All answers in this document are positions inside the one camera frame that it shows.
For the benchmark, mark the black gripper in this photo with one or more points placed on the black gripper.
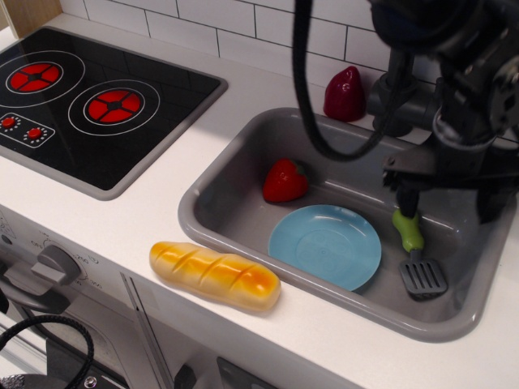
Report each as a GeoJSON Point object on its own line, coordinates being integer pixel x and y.
{"type": "Point", "coordinates": [491, 168]}

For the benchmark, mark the grey spatula green handle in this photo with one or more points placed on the grey spatula green handle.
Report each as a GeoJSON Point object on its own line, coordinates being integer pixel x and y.
{"type": "Point", "coordinates": [423, 278]}

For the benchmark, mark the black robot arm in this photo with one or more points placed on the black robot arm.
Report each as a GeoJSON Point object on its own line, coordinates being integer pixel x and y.
{"type": "Point", "coordinates": [476, 45]}

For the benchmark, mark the blue plastic plate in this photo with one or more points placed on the blue plastic plate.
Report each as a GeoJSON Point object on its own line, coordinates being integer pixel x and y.
{"type": "Point", "coordinates": [329, 242]}

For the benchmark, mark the grey plastic sink basin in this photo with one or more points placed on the grey plastic sink basin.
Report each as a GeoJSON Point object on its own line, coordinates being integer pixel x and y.
{"type": "Point", "coordinates": [225, 210]}

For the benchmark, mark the dark grey toy faucet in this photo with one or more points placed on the dark grey toy faucet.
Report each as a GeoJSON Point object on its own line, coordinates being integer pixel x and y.
{"type": "Point", "coordinates": [413, 107]}

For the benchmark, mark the dark red toy pepper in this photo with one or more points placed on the dark red toy pepper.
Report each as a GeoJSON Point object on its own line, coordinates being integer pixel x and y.
{"type": "Point", "coordinates": [344, 98]}

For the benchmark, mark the red toy strawberry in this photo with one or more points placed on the red toy strawberry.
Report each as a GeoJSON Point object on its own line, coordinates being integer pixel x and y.
{"type": "Point", "coordinates": [285, 181]}

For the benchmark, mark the toy bread loaf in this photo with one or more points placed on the toy bread loaf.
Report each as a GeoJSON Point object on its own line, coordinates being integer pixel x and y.
{"type": "Point", "coordinates": [227, 278]}

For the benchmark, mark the black toy stovetop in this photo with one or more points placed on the black toy stovetop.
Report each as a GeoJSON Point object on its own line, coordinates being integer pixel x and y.
{"type": "Point", "coordinates": [92, 116]}

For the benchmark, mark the grey oven knob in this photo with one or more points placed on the grey oven knob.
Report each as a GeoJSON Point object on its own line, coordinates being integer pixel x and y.
{"type": "Point", "coordinates": [56, 266]}

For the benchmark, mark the wooden side panel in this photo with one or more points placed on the wooden side panel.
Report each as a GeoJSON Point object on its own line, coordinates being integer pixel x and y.
{"type": "Point", "coordinates": [26, 16]}

